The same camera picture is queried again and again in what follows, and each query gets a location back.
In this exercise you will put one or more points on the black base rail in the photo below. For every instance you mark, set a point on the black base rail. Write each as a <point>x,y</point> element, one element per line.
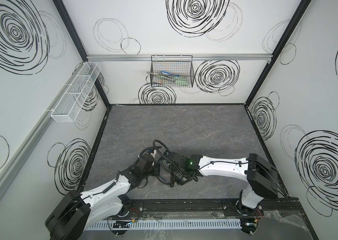
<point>229,207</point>

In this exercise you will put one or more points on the white mesh shelf basket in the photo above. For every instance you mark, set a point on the white mesh shelf basket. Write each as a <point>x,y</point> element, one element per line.
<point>74,97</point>

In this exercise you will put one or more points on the aluminium wall rail back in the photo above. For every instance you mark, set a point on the aluminium wall rail back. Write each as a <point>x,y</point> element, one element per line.
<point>180,57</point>

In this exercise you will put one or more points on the blue tool in basket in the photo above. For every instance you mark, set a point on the blue tool in basket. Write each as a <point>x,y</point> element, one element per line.
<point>169,75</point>

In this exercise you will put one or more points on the aluminium wall rail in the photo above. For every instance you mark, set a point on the aluminium wall rail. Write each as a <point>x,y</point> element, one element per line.
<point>17,161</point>
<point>180,57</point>

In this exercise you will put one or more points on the aluminium wall rail left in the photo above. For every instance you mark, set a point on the aluminium wall rail left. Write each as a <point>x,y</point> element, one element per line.
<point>17,161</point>

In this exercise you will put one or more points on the black wire basket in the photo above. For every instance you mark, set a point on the black wire basket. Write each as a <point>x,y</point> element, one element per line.
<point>182,68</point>

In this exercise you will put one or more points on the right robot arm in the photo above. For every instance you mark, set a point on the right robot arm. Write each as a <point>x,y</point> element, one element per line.
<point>261,175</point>

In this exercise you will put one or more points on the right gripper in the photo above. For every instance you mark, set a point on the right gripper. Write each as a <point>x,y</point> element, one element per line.
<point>169,167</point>

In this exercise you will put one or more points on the green spatula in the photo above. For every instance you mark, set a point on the green spatula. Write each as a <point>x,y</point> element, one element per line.
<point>177,81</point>

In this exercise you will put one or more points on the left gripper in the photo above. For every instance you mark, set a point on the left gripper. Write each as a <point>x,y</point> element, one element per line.
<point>150,159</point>

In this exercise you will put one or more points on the black blue headphones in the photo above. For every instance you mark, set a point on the black blue headphones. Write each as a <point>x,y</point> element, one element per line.
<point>165,176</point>

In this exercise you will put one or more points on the white slotted cable duct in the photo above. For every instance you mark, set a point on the white slotted cable duct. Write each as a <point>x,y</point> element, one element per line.
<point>192,224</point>

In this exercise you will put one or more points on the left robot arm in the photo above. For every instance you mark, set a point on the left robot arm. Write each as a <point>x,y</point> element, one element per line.
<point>79,210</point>

